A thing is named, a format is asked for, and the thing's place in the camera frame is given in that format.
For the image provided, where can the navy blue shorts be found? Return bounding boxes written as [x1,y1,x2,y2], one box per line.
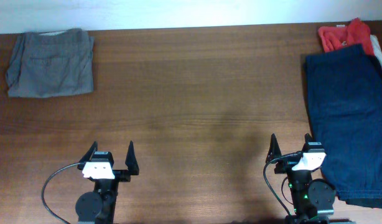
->
[304,45,382,208]

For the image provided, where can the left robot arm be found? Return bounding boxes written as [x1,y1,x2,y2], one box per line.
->
[75,142,139,224]

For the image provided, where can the white garment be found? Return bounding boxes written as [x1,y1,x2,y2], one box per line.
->
[370,35,382,68]

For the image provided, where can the folded grey shorts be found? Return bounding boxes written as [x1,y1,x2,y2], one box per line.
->
[6,29,95,98]

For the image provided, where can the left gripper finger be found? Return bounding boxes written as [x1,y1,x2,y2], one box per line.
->
[125,141,139,175]
[77,141,98,170]

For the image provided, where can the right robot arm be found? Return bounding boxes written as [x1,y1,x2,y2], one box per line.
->
[263,133,336,223]

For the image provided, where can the red garment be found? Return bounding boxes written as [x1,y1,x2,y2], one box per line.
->
[318,18,375,55]

